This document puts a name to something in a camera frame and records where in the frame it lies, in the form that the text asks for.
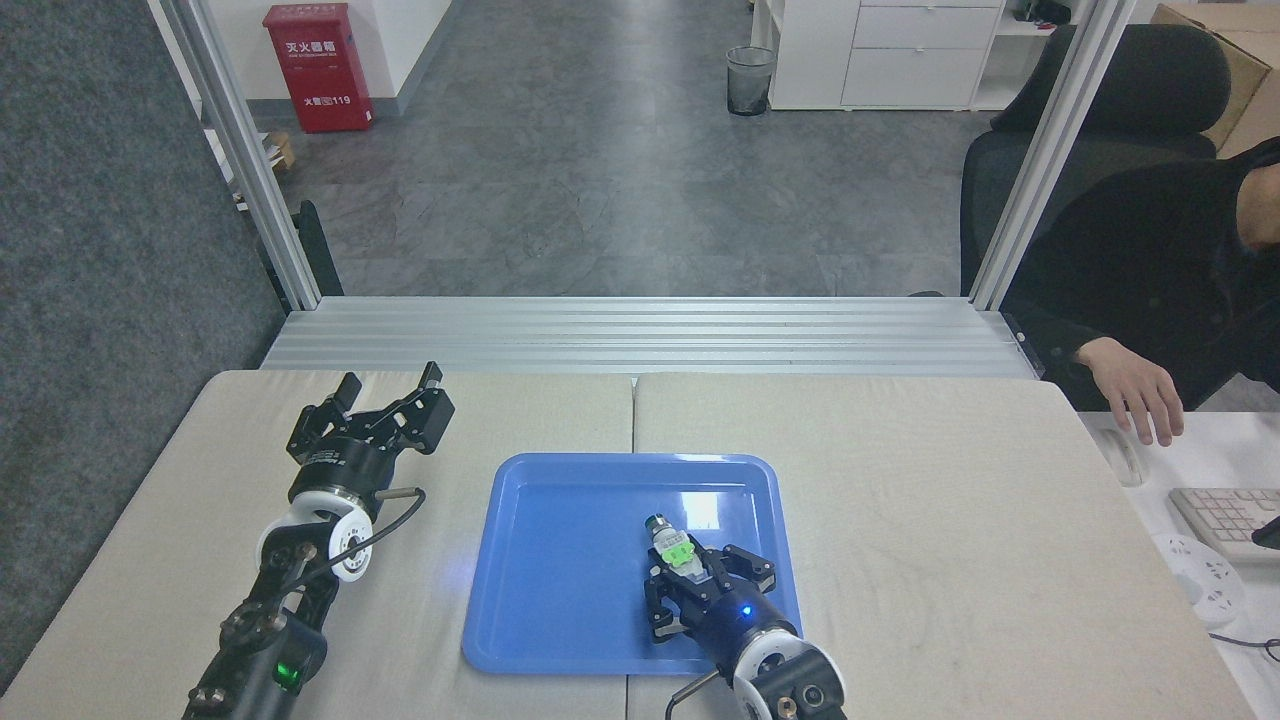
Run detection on black post foot bracket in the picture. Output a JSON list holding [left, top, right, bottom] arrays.
[[258, 200, 346, 301]]

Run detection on mesh waste bin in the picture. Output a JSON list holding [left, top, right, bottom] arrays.
[[726, 46, 777, 117]]

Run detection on silver aluminium post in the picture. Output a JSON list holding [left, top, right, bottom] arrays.
[[150, 0, 323, 311], [968, 0, 1139, 311]]

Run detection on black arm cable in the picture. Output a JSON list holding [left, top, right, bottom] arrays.
[[666, 671, 723, 720], [290, 486, 428, 591]]

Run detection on silver aluminium rail platform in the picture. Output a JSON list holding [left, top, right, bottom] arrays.
[[260, 296, 1041, 379]]

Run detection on white drawer cabinet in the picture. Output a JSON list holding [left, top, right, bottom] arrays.
[[750, 0, 1011, 112]]

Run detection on person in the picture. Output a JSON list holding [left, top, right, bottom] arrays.
[[1000, 135, 1280, 413]]

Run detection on person's right hand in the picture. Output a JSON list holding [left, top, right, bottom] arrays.
[[1074, 337, 1186, 447]]

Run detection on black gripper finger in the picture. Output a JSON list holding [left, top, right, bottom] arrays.
[[700, 543, 779, 601], [352, 362, 457, 457], [643, 560, 703, 643], [287, 372, 364, 450]]

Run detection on grey felt partition panel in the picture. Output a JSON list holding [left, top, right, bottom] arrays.
[[0, 0, 291, 693]]

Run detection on thin dark cable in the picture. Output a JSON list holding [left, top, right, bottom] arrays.
[[1208, 630, 1280, 663]]

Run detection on red fire equipment box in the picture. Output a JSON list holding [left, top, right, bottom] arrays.
[[263, 3, 375, 134]]

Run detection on brown cardboard box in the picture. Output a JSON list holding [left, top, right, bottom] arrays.
[[1150, 3, 1280, 159]]

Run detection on white power strip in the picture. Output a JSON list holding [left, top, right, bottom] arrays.
[[1150, 533, 1248, 627]]

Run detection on white keyboard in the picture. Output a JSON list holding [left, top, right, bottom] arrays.
[[1168, 486, 1280, 563]]

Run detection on black office chair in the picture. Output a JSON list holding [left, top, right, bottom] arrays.
[[958, 24, 1233, 297]]

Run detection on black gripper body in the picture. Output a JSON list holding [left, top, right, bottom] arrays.
[[289, 434, 400, 504], [686, 583, 803, 681]]

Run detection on white computer mouse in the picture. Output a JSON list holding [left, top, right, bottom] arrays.
[[1098, 427, 1150, 489]]

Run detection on blue plastic tray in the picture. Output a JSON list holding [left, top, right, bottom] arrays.
[[461, 452, 805, 676]]

